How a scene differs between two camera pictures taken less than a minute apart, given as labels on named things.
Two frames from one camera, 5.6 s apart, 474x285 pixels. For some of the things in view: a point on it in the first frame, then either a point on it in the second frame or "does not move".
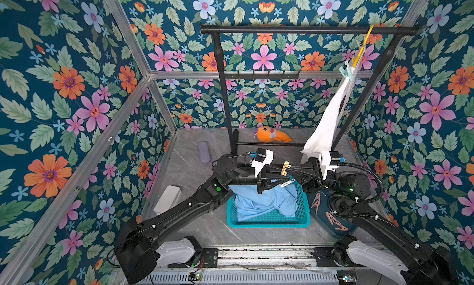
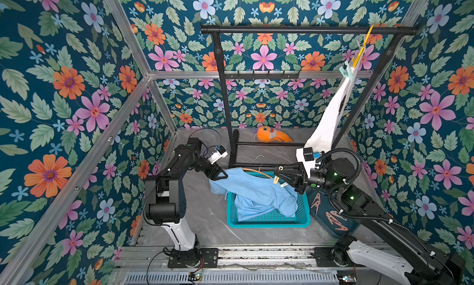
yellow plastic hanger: [354, 60] does not move
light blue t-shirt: [250, 205] does not move
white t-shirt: [321, 138] does not move
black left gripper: [260, 182] -> [214, 176]
